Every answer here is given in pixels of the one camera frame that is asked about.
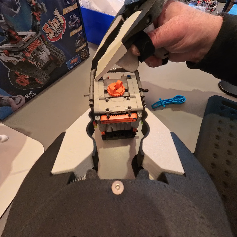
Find blue storage bin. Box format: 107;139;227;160
80;6;116;46

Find blue plastic toy wrench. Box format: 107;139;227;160
151;95;186;109

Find white stand with flat base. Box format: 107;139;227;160
0;123;45;219

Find grey orange toy block model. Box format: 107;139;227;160
84;73;149;141

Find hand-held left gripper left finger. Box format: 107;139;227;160
51;108;99;175

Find clear bags of toy parts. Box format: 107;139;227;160
187;0;219;13

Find dark perforated pad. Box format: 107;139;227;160
194;95;237;228

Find person's right hand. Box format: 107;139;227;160
129;0;223;68

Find dark printed toy kit box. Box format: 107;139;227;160
0;0;90;121

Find person's right forearm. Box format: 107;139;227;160
186;12;237;85

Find grey bent toy tube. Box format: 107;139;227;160
89;68;145;109

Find clear plastic bags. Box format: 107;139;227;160
80;0;128;16

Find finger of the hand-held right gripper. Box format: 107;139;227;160
91;10;142;81

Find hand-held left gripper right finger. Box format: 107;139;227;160
138;108;186;179

